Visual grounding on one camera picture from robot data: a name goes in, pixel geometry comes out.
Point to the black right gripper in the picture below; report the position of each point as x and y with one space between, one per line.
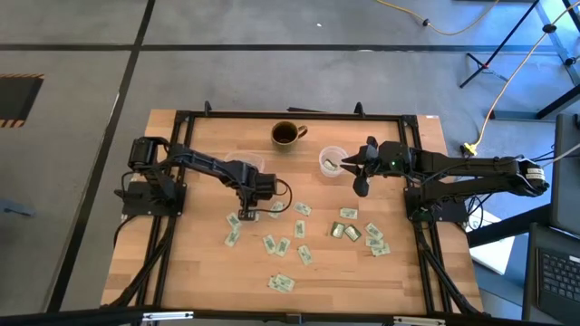
389 156

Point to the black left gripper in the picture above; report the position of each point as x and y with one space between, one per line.
245 185

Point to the pale green Stevia sweetener packet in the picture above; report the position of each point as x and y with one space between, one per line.
299 228
374 242
234 220
276 208
274 286
283 246
374 230
305 254
286 280
348 213
258 216
302 208
381 250
232 237
269 243

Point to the dark green bordered sweetener packet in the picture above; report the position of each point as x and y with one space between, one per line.
352 232
330 165
337 229

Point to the clear rectangular plastic container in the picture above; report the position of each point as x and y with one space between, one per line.
247 158

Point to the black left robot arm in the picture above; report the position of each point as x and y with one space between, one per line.
199 163

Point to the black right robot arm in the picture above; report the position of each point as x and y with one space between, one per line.
476 172

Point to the clear round plastic cup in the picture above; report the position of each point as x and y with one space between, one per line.
338 151

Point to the black table edge hook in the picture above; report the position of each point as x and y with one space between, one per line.
359 108
207 108

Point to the green glazed ceramic mug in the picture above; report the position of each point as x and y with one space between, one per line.
284 136

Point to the black rig crossbar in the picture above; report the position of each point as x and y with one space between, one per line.
290 317

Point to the white box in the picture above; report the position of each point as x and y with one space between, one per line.
496 253

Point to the black tripod stand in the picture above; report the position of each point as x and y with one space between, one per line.
498 45

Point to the black metal base beam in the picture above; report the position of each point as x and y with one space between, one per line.
557 103

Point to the dark grey monitor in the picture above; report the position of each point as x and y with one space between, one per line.
566 181

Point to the black laptop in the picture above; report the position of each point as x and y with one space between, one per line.
557 276

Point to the hazard striped floor hatch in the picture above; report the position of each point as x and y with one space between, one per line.
18 99

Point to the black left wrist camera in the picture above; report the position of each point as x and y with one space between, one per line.
266 186

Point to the black aluminium table frame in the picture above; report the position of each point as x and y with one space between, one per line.
294 115

